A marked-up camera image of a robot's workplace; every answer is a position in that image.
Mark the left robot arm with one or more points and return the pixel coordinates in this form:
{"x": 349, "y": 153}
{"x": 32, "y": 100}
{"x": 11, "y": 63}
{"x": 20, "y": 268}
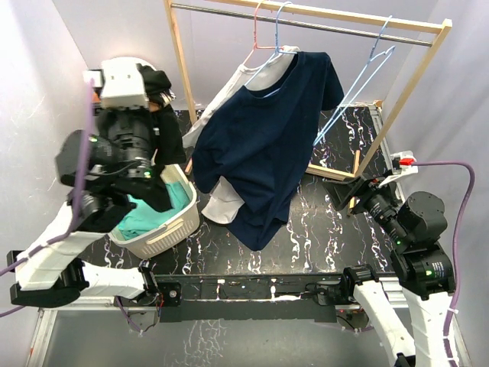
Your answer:
{"x": 105, "y": 171}

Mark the navy blue t shirt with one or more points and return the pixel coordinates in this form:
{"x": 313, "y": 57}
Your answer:
{"x": 261, "y": 142}

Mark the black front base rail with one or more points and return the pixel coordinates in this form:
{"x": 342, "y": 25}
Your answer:
{"x": 251, "y": 297}

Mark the pink wire hanger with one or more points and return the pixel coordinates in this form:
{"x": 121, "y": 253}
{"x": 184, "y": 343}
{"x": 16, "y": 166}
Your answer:
{"x": 256, "y": 46}

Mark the wooden clothes rack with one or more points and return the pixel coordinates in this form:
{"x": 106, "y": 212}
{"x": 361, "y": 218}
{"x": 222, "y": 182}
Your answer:
{"x": 348, "y": 37}

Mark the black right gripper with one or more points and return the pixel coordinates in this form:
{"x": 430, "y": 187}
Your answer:
{"x": 344, "y": 191}

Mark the light blue wire hanger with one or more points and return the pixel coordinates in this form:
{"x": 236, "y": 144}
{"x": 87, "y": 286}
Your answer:
{"x": 278, "y": 48}

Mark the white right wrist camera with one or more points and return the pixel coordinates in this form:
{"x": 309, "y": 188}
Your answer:
{"x": 403, "y": 165}

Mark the black printed t shirt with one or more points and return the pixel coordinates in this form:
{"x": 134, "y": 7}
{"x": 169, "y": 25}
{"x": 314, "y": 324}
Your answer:
{"x": 162, "y": 122}

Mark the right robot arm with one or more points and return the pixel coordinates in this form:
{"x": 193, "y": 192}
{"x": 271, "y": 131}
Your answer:
{"x": 424, "y": 271}

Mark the white plastic laundry basket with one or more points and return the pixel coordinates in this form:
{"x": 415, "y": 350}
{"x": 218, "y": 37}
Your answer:
{"x": 170, "y": 233}

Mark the teal garment in basket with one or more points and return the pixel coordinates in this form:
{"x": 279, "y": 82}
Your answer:
{"x": 144, "y": 218}

